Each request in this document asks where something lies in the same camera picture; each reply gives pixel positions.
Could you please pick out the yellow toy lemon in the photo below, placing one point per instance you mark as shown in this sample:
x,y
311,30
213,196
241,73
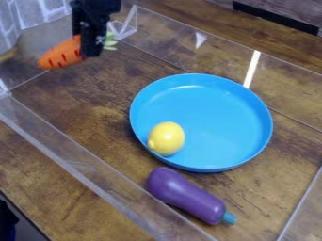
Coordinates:
x,y
166,138

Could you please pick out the orange toy carrot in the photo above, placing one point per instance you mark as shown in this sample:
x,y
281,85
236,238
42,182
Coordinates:
x,y
66,53

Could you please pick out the purple toy eggplant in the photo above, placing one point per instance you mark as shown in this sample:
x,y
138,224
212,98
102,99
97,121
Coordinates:
x,y
174,190

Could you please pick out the black bar in background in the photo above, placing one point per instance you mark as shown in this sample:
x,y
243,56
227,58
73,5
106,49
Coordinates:
x,y
276,18

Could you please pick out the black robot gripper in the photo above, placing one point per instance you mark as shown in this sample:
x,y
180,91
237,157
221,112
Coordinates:
x,y
92,14

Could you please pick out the white patterned curtain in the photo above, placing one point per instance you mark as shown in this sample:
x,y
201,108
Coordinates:
x,y
22,14

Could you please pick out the clear acrylic enclosure wall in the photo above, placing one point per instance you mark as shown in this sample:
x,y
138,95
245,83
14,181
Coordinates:
x,y
74,167

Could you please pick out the blue round tray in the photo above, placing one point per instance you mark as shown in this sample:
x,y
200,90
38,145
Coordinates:
x,y
225,119

